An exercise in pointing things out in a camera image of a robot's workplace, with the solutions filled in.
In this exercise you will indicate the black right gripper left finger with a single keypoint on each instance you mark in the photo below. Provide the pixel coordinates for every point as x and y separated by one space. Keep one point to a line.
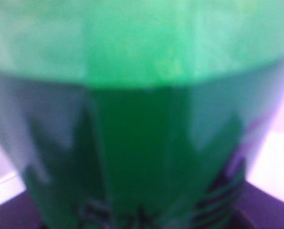
20 212

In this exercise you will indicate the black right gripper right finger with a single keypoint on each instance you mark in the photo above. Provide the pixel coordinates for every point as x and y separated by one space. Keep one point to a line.
256 209

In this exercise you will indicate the green plastic soda bottle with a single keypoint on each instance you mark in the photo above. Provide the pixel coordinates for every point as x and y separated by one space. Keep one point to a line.
138 114

